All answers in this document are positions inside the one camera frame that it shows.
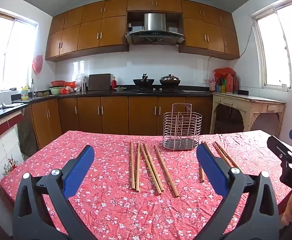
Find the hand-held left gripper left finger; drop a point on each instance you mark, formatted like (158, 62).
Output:
(79, 167)

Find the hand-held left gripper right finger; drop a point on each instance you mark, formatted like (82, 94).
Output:
(211, 167)

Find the wooden chopstick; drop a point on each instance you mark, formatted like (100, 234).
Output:
(221, 153)
(131, 165)
(201, 175)
(138, 167)
(166, 170)
(154, 167)
(150, 169)
(227, 154)

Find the person's right hand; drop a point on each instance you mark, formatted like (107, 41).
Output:
(289, 210)

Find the red floral tablecloth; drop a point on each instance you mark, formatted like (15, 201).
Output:
(111, 205)

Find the cream wooden side table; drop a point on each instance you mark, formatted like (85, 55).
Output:
(248, 102)

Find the wooden base cabinets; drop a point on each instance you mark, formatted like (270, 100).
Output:
(113, 115)

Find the dark red bottle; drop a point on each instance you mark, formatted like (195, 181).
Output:
(235, 85)

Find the tall red bottle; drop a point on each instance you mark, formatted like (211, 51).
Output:
(229, 83)

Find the black kitchen countertop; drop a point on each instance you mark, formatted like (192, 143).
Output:
(98, 93)

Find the small red plastic bag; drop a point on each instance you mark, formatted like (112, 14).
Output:
(67, 90)

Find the steel cup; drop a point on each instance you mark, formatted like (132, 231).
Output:
(83, 87)

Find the pink bottle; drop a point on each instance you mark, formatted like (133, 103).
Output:
(212, 85)

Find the red basin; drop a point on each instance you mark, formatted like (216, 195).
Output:
(58, 83)

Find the dark cutting board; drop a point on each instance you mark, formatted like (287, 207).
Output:
(99, 82)

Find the white plastic bag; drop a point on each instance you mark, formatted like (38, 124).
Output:
(79, 80)

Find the plate of food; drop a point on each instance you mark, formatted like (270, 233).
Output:
(120, 88)

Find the red glass bottle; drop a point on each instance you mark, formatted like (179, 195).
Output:
(114, 83)

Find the yellow detergent bottle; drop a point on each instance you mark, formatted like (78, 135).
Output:
(24, 93)

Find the gas stove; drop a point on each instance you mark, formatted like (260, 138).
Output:
(156, 90)

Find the steel faucet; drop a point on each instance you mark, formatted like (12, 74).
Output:
(32, 85)

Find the black pot with lid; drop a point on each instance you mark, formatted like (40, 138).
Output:
(169, 81)

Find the grey dish cloth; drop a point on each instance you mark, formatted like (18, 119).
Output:
(7, 105)

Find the black wok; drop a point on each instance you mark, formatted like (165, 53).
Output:
(143, 82)

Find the steel range hood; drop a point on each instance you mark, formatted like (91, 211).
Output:
(154, 22)

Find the wall outlet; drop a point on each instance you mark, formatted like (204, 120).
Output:
(206, 80)

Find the window with white frame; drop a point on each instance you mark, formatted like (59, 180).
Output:
(11, 55)
(273, 50)

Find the wooden wall cabinets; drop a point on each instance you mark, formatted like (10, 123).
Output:
(91, 33)

